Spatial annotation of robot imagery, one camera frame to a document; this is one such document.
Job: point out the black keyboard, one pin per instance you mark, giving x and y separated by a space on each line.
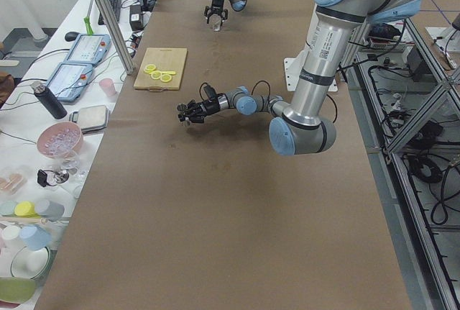
115 8

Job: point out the aluminium frame post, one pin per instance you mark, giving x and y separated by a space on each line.
116 35

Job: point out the grey cup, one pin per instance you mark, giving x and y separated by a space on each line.
49 209

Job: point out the pink plastic cup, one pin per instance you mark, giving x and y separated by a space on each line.
107 86

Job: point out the black thermos bottle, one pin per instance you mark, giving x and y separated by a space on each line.
47 98

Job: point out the lemon slice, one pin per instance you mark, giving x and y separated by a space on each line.
149 68
166 78
156 74

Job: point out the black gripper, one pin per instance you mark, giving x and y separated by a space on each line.
215 3
208 106

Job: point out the bamboo cutting board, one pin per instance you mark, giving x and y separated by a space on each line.
165 58

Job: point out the yellow cup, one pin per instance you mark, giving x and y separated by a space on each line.
25 209

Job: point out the blue teach pendant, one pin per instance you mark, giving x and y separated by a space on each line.
89 49
69 80

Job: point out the wine glass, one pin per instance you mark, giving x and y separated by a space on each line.
69 161

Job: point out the pink bowl with ice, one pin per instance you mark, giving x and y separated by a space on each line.
59 139

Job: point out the clear glass shaker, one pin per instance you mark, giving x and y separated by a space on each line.
216 23

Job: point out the white bowl green rim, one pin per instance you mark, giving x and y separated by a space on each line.
31 264

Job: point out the silver digital scale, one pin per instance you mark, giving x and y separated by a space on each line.
91 119

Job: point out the steel measuring jigger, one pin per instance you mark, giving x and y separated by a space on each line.
185 113

